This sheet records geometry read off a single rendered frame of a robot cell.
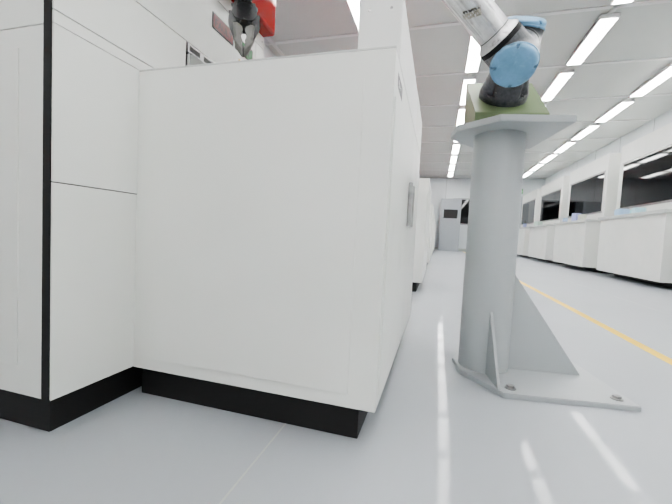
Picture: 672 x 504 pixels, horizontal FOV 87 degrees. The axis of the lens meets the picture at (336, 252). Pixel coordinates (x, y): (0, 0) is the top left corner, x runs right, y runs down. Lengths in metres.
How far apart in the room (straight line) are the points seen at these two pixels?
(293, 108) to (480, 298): 0.83
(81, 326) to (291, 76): 0.70
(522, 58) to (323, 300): 0.81
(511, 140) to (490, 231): 0.29
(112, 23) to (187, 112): 0.24
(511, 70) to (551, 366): 0.94
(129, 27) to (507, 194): 1.12
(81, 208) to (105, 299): 0.21
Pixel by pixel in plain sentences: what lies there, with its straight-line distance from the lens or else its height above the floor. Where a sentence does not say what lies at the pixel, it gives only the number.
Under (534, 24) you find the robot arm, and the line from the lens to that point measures 1.28.
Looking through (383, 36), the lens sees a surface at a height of 0.87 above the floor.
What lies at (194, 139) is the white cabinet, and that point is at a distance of 0.92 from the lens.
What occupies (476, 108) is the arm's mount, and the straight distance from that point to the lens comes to 1.30.
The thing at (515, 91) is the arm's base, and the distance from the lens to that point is 1.33.
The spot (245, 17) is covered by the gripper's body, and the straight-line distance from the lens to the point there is 1.27.
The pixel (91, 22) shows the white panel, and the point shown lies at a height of 0.86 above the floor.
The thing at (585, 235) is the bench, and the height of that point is 0.62.
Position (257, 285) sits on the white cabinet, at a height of 0.32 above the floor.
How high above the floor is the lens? 0.45
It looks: 3 degrees down
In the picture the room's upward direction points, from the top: 3 degrees clockwise
